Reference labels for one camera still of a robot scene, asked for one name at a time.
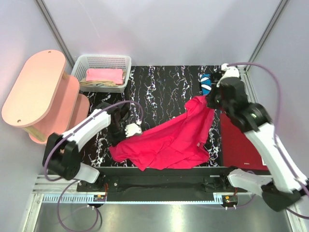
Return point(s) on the orange connector board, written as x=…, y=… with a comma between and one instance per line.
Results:
x=230, y=199
x=100, y=198

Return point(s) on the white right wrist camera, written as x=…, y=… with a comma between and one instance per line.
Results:
x=228, y=72

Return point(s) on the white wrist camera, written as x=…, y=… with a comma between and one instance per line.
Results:
x=133, y=129
x=228, y=72

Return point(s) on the black folded t shirt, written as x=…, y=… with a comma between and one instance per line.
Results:
x=208, y=81

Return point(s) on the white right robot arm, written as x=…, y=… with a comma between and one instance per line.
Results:
x=253, y=120

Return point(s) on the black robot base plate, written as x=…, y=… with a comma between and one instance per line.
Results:
x=162, y=196

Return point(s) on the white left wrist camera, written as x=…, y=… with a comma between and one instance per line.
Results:
x=133, y=129

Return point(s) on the pink folded t shirt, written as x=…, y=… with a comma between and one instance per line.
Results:
x=114, y=75

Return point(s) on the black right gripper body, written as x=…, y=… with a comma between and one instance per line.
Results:
x=213, y=99

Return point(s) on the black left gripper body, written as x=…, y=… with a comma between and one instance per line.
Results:
x=117, y=133

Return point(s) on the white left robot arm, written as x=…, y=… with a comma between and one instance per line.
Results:
x=62, y=159

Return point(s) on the beige folded t shirt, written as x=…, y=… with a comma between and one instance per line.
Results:
x=83, y=82

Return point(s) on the right orange connector board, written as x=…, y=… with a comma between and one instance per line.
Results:
x=230, y=199

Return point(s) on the red t shirt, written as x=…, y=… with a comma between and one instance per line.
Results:
x=175, y=144

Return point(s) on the white plastic basket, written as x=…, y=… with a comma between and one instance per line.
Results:
x=85, y=62

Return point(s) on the pink three tier shelf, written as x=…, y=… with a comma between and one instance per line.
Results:
x=45, y=99

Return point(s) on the left orange connector board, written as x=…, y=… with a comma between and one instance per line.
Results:
x=100, y=198

